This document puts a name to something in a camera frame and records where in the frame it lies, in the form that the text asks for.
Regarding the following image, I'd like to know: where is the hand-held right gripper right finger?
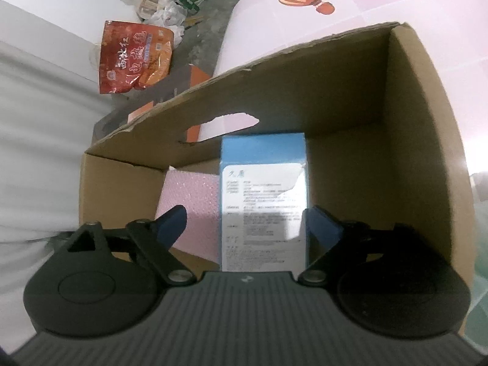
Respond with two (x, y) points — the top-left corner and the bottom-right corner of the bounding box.
(297, 205), (420, 286)

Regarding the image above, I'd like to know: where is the white curtain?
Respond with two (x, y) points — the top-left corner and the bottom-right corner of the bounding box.
(0, 42), (113, 313)

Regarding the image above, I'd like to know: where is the pile of bottles and wrappers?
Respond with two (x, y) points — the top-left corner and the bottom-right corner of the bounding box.
(130, 0), (233, 31)

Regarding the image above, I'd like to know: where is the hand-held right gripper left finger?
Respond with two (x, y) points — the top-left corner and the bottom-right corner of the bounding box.
(57, 205), (193, 285)

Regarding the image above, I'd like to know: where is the light blue labelled carton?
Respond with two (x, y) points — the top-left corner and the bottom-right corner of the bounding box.
(219, 133), (309, 272)

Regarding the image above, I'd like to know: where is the pink towel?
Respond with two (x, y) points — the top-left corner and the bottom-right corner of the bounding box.
(154, 171), (222, 267)

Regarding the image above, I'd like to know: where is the brown cardboard box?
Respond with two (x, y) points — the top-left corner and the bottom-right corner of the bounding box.
(78, 21), (479, 306)

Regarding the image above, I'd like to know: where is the orange and black printed box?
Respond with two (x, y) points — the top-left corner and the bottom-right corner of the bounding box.
(93, 64), (212, 143)

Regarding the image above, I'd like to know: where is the red snack bag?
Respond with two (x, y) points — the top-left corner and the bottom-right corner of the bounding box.
(98, 20), (175, 95)

